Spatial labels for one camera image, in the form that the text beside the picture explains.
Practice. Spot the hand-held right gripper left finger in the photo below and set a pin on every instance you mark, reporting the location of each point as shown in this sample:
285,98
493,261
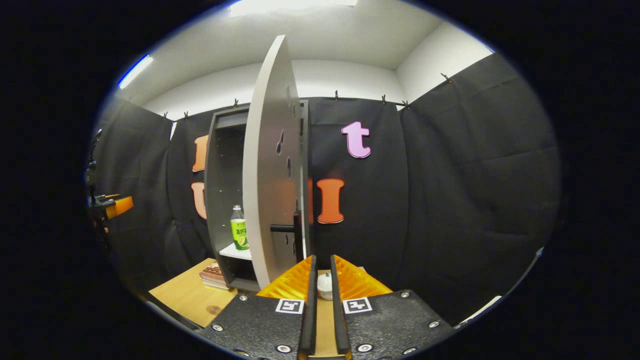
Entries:
310,320

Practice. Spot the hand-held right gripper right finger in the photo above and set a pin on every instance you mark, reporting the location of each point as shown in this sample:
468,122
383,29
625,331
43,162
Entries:
338,320

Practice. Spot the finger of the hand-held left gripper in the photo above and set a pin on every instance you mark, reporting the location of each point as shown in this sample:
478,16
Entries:
120,206

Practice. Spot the green label bottle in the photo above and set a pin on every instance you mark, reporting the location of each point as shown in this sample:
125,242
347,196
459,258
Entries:
239,232

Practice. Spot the grey cabinet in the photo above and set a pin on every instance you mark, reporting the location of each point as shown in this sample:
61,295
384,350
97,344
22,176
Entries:
220,175

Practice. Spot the white round pot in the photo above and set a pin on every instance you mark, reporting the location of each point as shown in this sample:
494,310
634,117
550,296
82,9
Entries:
325,286

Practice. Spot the stack of books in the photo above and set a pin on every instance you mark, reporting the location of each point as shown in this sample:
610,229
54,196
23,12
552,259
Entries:
214,274

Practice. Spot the ceiling light strip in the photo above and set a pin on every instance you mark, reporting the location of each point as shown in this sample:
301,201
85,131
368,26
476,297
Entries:
136,71

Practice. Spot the black backdrop cloth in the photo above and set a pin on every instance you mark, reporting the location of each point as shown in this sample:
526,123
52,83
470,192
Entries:
450,175

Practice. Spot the rectangular ceiling light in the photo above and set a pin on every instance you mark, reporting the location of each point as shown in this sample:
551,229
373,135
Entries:
290,6

